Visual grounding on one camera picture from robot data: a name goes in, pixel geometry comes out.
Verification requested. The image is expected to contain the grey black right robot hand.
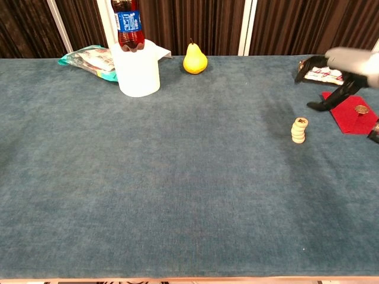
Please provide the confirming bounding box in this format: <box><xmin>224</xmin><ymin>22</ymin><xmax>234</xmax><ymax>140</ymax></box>
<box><xmin>294</xmin><ymin>46</ymin><xmax>372</xmax><ymax>112</ymax></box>

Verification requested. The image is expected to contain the red envelope gold seal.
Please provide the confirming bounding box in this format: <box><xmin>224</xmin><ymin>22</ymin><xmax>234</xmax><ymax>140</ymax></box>
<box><xmin>322</xmin><ymin>91</ymin><xmax>379</xmax><ymax>135</ymax></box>

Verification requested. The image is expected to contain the yellow pear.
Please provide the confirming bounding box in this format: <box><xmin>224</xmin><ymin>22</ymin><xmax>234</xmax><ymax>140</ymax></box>
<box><xmin>182</xmin><ymin>38</ymin><xmax>208</xmax><ymax>75</ymax></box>

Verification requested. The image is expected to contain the dark brown curtain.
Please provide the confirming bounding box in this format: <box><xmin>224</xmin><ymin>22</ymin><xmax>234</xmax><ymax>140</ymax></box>
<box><xmin>0</xmin><ymin>0</ymin><xmax>379</xmax><ymax>59</ymax></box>

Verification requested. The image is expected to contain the white toilet paper roll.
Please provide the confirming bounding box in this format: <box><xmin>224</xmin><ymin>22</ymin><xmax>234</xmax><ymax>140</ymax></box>
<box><xmin>110</xmin><ymin>39</ymin><xmax>162</xmax><ymax>98</ymax></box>

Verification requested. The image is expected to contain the cola bottle blue label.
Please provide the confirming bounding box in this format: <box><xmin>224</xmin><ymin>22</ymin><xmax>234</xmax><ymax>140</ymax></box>
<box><xmin>111</xmin><ymin>0</ymin><xmax>146</xmax><ymax>53</ymax></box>

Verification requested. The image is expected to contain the teal blue table cloth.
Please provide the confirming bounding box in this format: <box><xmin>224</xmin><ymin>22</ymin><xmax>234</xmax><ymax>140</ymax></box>
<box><xmin>0</xmin><ymin>55</ymin><xmax>379</xmax><ymax>279</ymax></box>

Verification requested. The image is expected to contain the teal clear snack bag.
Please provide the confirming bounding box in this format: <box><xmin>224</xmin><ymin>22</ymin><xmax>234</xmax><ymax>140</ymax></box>
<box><xmin>57</xmin><ymin>44</ymin><xmax>118</xmax><ymax>83</ymax></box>

